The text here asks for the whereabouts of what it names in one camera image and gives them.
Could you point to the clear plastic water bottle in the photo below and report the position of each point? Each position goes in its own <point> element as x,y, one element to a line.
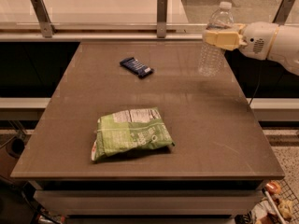
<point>211,57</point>

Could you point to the middle metal rail bracket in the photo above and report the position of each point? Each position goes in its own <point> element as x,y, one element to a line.
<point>161,18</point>

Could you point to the right metal rail bracket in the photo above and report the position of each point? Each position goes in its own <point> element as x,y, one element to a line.
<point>283,11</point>

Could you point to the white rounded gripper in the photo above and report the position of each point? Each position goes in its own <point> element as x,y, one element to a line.
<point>257,41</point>

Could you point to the green jalapeno chip bag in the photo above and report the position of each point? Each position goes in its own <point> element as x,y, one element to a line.
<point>120,132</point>

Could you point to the dark blue snack bar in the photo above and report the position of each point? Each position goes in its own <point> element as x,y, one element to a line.
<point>136,67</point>

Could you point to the grey table drawer unit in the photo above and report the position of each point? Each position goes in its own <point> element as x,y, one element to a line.
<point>197,202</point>

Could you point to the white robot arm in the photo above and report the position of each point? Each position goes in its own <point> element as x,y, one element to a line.
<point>285,48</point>

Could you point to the metal rail bracket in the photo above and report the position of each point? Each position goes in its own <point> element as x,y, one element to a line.
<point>46,27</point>
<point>283,11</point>
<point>161,18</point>

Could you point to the left metal rail bracket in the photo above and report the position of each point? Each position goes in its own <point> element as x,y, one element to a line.
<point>46,27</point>

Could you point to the wire basket with items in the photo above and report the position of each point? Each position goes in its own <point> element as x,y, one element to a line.
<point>279,205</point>

